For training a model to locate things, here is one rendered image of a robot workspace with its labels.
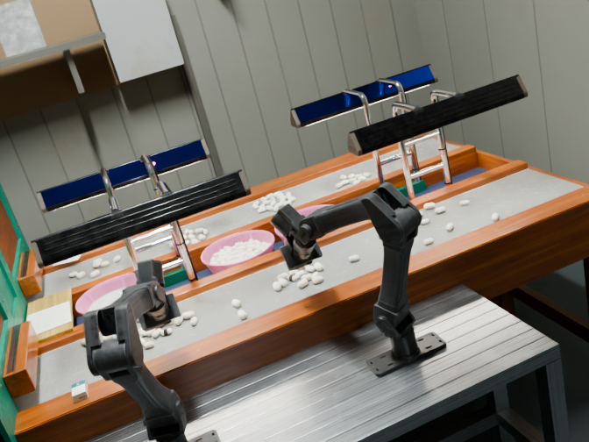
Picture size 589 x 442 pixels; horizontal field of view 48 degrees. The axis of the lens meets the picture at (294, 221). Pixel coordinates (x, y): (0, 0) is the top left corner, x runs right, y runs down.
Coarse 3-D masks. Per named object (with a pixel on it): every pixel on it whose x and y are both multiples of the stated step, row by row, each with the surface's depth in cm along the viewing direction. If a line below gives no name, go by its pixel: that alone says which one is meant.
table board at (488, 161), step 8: (456, 144) 283; (480, 152) 267; (480, 160) 267; (488, 160) 262; (496, 160) 256; (504, 160) 251; (512, 160) 249; (488, 168) 264; (536, 168) 236; (560, 176) 225; (584, 184) 214
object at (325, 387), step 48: (384, 336) 175; (480, 336) 165; (528, 336) 160; (240, 384) 171; (288, 384) 166; (336, 384) 161; (384, 384) 157; (432, 384) 152; (480, 384) 149; (144, 432) 162; (192, 432) 158; (240, 432) 153; (288, 432) 149; (336, 432) 145; (384, 432) 143
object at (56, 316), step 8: (64, 304) 219; (40, 312) 218; (48, 312) 216; (56, 312) 214; (64, 312) 213; (32, 320) 213; (40, 320) 212; (48, 320) 210; (56, 320) 209; (64, 320) 207; (40, 328) 206; (48, 328) 205
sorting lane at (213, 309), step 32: (480, 192) 229; (512, 192) 222; (544, 192) 216; (480, 224) 206; (224, 288) 209; (256, 288) 204; (288, 288) 199; (320, 288) 194; (224, 320) 190; (64, 352) 196; (160, 352) 182; (64, 384) 179
